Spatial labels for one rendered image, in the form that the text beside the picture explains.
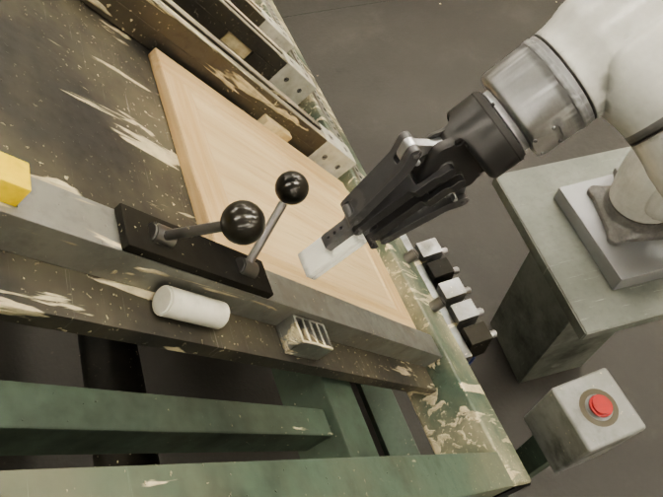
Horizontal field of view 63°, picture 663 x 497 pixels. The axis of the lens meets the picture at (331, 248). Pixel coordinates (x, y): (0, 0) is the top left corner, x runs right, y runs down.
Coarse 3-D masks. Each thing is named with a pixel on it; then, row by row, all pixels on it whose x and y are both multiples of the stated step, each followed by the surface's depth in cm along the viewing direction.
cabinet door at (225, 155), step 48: (192, 96) 87; (192, 144) 76; (240, 144) 92; (288, 144) 113; (192, 192) 70; (240, 192) 80; (336, 192) 122; (288, 240) 84; (336, 288) 88; (384, 288) 109
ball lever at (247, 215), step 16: (240, 208) 44; (256, 208) 45; (160, 224) 51; (208, 224) 47; (224, 224) 44; (240, 224) 44; (256, 224) 44; (160, 240) 50; (176, 240) 51; (240, 240) 44; (256, 240) 45
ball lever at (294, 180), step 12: (276, 180) 60; (288, 180) 59; (300, 180) 59; (276, 192) 60; (288, 192) 59; (300, 192) 59; (288, 204) 60; (276, 216) 60; (264, 240) 60; (252, 252) 60; (240, 264) 60; (252, 264) 60; (252, 276) 60
